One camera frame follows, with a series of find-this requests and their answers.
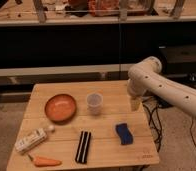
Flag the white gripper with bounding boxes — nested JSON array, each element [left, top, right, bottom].
[[127, 88, 144, 111]]

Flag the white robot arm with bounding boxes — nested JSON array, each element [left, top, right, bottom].
[[127, 56, 196, 119]]

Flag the orange ceramic bowl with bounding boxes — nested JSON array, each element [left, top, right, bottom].
[[44, 94, 77, 122]]

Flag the blue sponge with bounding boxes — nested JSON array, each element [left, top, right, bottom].
[[115, 123, 133, 145]]

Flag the black box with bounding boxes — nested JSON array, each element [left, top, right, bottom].
[[159, 45, 196, 74]]

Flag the wooden table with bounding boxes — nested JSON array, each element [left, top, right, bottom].
[[6, 79, 161, 171]]

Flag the orange carrot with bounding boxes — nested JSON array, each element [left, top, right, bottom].
[[29, 155, 62, 167]]

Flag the white plastic bottle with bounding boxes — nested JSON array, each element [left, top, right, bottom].
[[15, 125, 55, 154]]

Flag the background workbench shelf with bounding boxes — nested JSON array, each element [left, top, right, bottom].
[[0, 0, 196, 26]]

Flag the black cables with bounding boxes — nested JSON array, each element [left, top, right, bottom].
[[141, 97, 165, 153]]

